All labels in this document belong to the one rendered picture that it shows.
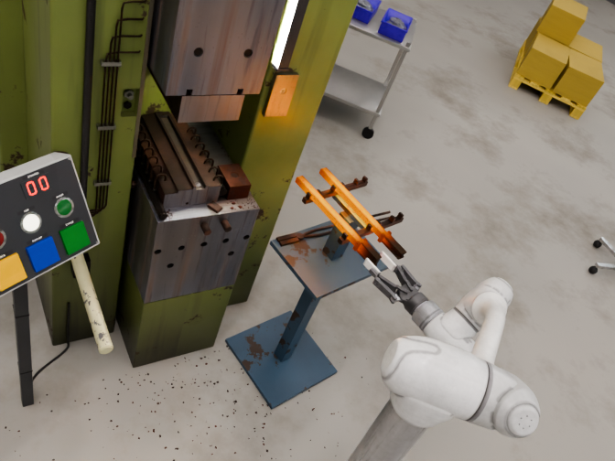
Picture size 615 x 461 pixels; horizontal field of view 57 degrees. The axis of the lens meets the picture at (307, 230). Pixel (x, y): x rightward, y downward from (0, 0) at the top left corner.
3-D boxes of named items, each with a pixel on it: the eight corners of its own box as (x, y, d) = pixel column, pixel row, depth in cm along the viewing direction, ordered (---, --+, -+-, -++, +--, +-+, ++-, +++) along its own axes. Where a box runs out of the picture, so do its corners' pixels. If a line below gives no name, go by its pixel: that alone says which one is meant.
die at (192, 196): (217, 201, 202) (221, 184, 196) (162, 209, 192) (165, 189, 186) (178, 128, 225) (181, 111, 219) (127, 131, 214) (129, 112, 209)
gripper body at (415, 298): (406, 320, 180) (387, 298, 184) (424, 310, 185) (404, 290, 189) (416, 305, 175) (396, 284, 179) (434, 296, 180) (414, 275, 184)
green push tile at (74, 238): (90, 243, 165) (83, 220, 161) (68, 255, 160) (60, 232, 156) (87, 242, 166) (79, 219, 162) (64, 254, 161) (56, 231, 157)
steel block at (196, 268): (234, 284, 236) (260, 208, 206) (144, 304, 216) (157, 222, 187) (188, 193, 266) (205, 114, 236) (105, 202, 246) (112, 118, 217)
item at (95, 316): (114, 353, 185) (115, 344, 182) (97, 357, 182) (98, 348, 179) (81, 253, 209) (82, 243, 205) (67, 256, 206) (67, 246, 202)
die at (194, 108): (238, 120, 179) (244, 94, 172) (177, 123, 168) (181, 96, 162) (192, 48, 201) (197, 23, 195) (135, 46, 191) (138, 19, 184)
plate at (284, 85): (285, 116, 204) (299, 75, 193) (264, 117, 199) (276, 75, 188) (284, 112, 205) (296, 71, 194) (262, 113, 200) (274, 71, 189)
